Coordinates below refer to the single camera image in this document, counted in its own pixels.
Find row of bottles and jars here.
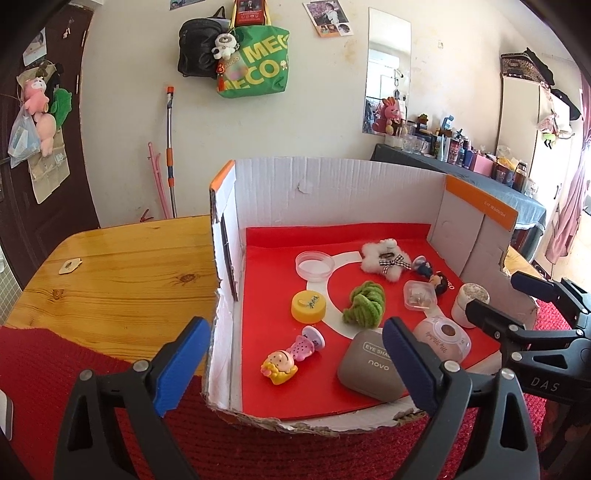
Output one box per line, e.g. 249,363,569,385
385,113,539,195

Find white jar with glitter lid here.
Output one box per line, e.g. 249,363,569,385
451,283,490,328

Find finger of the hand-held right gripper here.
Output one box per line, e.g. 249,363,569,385
465,299,532,365
510,271,591,329

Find green plush toy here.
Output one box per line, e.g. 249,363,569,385
51,88,73,127

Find white charger pad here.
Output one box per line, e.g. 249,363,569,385
0,390,14,441

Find white fluffy plush toy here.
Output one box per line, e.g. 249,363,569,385
360,239,413,281

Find green tote bag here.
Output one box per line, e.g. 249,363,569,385
217,25,291,99

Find black backpack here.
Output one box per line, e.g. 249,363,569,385
178,18,229,78

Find pink clothes hanger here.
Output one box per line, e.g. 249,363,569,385
148,142,171,220

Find green fuzzy scrunchie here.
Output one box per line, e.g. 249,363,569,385
342,281,386,329

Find wall photo collage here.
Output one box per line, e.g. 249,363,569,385
303,0,350,38

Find yellow doll figurine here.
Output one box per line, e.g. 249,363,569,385
261,349,297,385

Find clear round plastic lid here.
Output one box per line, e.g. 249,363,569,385
295,250,334,282

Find small clear plastic box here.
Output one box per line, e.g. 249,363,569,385
403,280,438,312

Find red knitted mat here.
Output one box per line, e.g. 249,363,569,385
0,295,591,480

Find orange cardboard box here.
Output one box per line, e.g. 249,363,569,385
201,158,539,437

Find peach plush toy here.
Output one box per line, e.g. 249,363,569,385
34,113,57,158

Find pink watermelon figurine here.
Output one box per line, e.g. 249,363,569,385
290,325,325,363

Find photo on door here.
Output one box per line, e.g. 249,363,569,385
23,28,47,65

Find black-haired doll figurine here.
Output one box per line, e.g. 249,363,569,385
428,272,456,296

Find mop handle with orange grips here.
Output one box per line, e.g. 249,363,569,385
165,85,177,217

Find yellow round tin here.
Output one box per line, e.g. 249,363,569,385
291,291,328,323

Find pink bear plush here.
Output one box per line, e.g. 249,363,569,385
23,78,51,114

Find dark brown door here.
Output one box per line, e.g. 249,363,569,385
0,0,100,296

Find red framed picture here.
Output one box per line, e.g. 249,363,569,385
232,0,267,26

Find pink rabbit plush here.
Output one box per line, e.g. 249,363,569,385
373,97,407,134

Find side table with blue cloth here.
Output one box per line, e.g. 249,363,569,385
370,143,547,232

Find white bear plush charm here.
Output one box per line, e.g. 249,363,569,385
212,33,238,60

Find white wardrobe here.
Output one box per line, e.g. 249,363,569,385
496,74,585,278

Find patterned suitcase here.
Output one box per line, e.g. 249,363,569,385
501,48,555,86

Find pink round compact device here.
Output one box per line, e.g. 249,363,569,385
412,315,472,365

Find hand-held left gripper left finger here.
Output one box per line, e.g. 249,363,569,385
54,316,212,480

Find grey eye shadow case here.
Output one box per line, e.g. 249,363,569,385
337,329,411,401

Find pink curtain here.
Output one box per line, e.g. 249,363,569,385
545,129,591,264

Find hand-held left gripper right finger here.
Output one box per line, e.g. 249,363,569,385
382,316,540,480

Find clear plastic bag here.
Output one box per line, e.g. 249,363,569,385
8,111,37,168

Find beige hanging organiser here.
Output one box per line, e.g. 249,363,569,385
28,138,70,204

